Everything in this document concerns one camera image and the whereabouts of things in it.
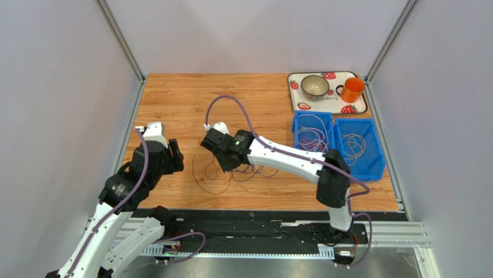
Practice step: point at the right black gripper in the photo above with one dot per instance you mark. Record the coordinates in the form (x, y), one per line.
(225, 157)

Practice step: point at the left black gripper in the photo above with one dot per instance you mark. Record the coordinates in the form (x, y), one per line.
(176, 161)

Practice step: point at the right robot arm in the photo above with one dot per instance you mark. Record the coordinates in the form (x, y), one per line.
(327, 170)

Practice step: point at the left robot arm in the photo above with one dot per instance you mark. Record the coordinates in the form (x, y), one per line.
(118, 200)

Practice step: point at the left blue plastic bin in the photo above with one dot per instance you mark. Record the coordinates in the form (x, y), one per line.
(313, 131)

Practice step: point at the blue plastic bin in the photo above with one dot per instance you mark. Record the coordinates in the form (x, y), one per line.
(358, 142)
(313, 131)

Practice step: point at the strawberry print tray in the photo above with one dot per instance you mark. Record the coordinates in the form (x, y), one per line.
(331, 100)

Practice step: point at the ceramic bowl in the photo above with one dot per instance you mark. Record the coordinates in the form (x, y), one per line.
(314, 87)

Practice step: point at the right blue plastic bin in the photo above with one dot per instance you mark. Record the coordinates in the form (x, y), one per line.
(358, 142)

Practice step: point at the orange mug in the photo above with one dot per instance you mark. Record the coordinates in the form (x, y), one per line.
(351, 90)

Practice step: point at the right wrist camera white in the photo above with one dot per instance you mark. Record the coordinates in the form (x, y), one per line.
(219, 127)

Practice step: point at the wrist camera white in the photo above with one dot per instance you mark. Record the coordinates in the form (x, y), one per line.
(219, 127)
(153, 131)

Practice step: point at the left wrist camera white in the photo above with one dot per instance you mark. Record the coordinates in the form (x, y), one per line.
(153, 131)

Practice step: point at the slotted cable duct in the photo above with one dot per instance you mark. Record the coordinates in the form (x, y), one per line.
(159, 251)

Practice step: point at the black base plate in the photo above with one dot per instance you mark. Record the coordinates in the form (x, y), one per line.
(251, 231)

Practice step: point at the left aluminium frame post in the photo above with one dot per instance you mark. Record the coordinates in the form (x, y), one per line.
(113, 25)

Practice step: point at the aluminium frame post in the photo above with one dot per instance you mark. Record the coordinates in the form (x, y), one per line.
(392, 37)
(113, 25)

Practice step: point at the right aluminium frame post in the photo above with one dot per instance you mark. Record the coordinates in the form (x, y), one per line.
(392, 37)

